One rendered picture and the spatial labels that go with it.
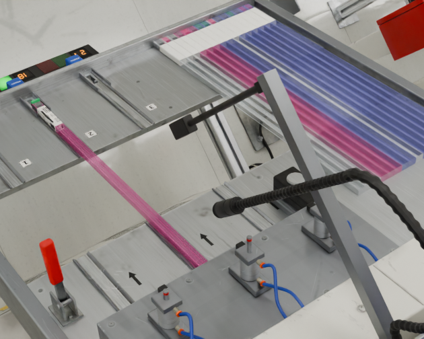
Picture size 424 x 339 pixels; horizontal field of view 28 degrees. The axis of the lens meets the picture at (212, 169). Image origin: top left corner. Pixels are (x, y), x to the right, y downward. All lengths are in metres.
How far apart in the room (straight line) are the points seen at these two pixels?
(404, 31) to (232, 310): 1.00
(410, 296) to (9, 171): 0.61
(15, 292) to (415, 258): 0.47
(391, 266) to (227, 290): 0.18
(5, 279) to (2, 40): 1.18
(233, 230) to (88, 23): 1.24
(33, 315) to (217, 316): 0.23
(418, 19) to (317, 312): 0.97
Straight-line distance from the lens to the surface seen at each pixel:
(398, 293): 0.93
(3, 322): 1.45
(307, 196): 1.09
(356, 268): 0.84
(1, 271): 1.09
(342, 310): 0.91
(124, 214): 2.17
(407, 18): 1.79
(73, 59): 1.46
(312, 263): 0.98
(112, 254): 1.09
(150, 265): 1.07
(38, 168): 1.25
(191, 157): 2.26
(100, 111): 1.34
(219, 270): 0.97
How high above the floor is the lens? 2.05
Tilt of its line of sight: 64 degrees down
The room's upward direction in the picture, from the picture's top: 69 degrees clockwise
